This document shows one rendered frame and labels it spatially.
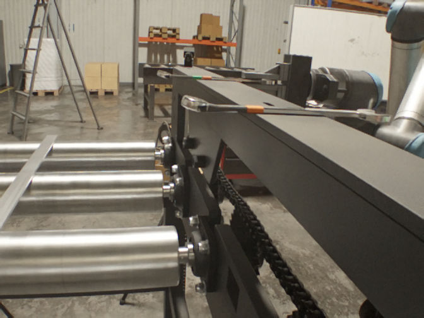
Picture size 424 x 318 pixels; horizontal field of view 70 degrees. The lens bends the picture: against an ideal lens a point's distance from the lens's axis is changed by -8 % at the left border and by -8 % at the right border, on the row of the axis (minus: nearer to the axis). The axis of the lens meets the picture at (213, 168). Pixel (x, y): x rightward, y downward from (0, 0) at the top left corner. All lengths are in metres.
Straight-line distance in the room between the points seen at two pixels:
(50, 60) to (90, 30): 2.40
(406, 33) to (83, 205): 1.14
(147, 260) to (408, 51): 1.09
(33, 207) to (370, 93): 0.86
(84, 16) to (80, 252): 10.19
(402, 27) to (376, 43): 4.01
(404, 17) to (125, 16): 9.69
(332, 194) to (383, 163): 0.04
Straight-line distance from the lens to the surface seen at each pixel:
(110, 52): 10.55
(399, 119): 0.88
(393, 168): 0.25
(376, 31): 5.29
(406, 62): 1.33
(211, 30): 9.68
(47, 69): 8.64
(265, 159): 0.34
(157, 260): 0.59
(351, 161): 0.24
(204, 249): 0.58
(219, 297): 0.61
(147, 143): 1.14
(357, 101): 0.85
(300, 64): 0.77
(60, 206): 0.87
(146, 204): 0.85
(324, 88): 0.75
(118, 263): 0.59
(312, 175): 0.26
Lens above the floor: 1.23
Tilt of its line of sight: 20 degrees down
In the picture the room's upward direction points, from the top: 4 degrees clockwise
